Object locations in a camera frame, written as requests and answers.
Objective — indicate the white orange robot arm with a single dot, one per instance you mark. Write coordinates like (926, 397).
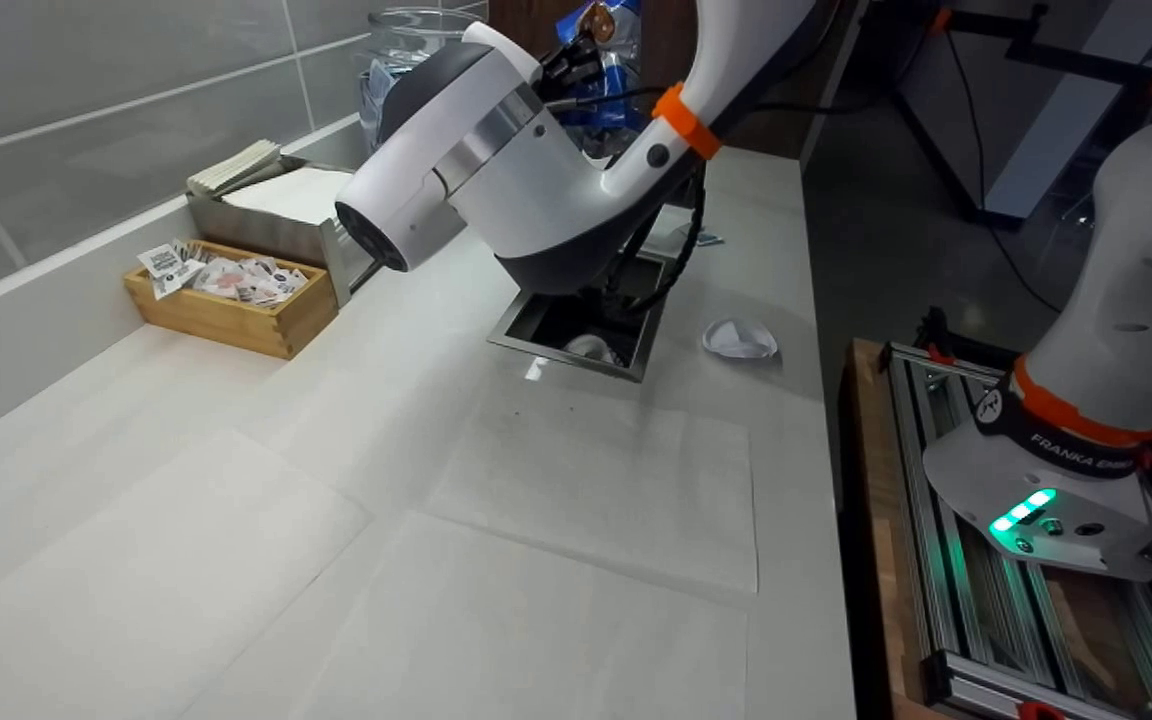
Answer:
(1052, 457)

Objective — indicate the blue snack packet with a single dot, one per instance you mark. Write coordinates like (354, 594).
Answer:
(611, 31)

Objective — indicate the wooden tray of sachets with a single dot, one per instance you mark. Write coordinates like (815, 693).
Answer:
(234, 293)

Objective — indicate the glass jar of sachets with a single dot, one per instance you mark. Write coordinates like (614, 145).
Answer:
(402, 36)

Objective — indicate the near steel garbage chute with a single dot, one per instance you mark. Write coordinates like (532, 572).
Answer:
(601, 333)

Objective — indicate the aluminium frame robot mount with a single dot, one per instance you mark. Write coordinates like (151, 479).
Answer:
(944, 627)

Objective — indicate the white plastic lid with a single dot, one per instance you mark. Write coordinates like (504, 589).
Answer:
(741, 343)

